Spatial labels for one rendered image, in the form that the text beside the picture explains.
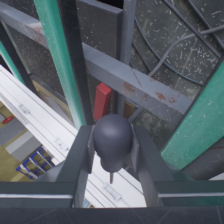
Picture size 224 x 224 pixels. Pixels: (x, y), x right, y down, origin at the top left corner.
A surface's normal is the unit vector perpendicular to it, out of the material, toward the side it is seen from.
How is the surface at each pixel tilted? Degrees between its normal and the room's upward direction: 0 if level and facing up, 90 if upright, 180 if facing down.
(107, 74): 0
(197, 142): 0
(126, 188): 90
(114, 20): 0
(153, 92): 90
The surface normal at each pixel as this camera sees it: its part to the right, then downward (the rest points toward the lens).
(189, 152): -0.65, 0.61
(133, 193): 0.01, -0.59
